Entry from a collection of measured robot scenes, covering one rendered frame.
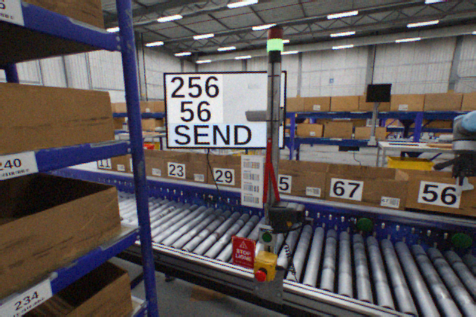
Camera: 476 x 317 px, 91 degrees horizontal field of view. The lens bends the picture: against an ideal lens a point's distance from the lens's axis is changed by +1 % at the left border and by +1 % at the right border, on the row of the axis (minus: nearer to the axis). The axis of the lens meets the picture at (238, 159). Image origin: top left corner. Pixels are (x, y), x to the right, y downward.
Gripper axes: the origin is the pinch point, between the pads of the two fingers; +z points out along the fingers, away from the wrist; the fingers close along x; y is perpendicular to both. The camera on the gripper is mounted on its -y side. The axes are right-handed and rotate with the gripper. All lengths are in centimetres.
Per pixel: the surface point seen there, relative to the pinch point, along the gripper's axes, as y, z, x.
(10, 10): -92, -20, -129
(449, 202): -2.1, 4.6, 0.4
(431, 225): -9.7, 16.4, -3.2
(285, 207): -67, 9, -66
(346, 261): -46, 34, -28
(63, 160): -93, -1, -121
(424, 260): -14.5, 30.6, -14.0
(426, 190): -11.5, 0.0, -0.3
